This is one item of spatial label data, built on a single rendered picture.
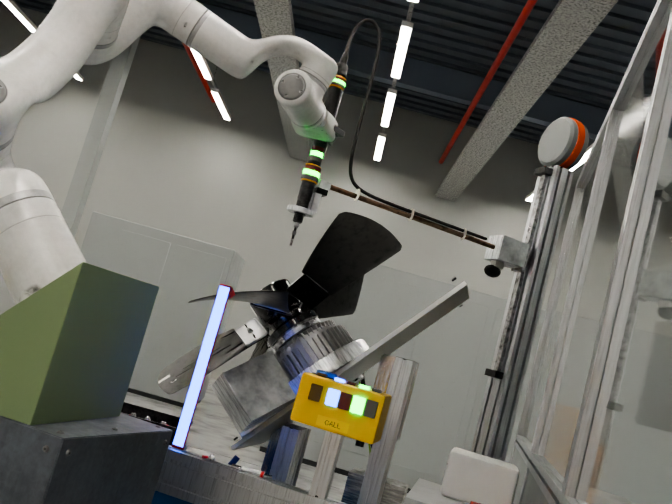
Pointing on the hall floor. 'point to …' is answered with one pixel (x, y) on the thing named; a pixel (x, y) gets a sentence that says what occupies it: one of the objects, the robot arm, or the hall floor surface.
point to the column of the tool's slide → (527, 308)
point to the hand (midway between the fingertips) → (322, 135)
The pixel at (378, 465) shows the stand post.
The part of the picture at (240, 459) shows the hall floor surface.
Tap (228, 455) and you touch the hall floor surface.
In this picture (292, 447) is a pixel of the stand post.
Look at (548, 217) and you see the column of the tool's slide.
